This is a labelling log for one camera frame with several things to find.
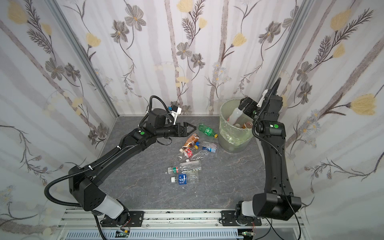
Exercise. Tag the white bottle red cap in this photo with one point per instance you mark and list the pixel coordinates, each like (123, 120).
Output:
(234, 116)

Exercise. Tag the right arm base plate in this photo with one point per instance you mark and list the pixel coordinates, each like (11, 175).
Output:
(232, 218)

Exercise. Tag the crushed bottle red label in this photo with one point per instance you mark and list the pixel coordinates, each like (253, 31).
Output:
(191, 154)

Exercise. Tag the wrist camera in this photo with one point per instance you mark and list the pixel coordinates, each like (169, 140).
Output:
(260, 103)
(175, 111)

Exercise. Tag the green soda bottle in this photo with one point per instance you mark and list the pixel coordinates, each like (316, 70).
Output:
(207, 131)

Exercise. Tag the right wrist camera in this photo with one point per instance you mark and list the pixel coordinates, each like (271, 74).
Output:
(260, 103)

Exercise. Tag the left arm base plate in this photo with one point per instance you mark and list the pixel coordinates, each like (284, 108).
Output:
(124, 220)

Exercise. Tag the mesh bin with green bag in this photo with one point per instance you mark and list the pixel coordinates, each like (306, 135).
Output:
(232, 139)

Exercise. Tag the brown label bottle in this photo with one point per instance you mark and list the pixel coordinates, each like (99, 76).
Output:
(248, 125)

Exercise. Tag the crushed bottle blue cap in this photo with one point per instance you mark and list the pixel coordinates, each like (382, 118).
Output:
(207, 146)

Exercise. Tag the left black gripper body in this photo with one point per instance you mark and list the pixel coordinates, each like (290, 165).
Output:
(180, 129)

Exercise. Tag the orange copper label bottle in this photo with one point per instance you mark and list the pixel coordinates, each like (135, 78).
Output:
(191, 141)

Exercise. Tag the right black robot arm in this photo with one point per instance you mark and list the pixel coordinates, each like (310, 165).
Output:
(278, 200)

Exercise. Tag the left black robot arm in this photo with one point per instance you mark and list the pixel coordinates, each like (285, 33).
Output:
(84, 183)

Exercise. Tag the clear bottle green cap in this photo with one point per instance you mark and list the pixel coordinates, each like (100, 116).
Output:
(185, 167)

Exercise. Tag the clear bottle blue label white cap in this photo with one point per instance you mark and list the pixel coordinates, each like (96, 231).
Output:
(186, 178)

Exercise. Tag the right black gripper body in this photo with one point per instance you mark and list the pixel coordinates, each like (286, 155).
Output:
(247, 104)

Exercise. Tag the aluminium frame rail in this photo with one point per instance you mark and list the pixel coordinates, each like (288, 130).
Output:
(200, 224)

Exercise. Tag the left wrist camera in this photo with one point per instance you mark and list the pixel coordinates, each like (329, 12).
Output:
(175, 111)

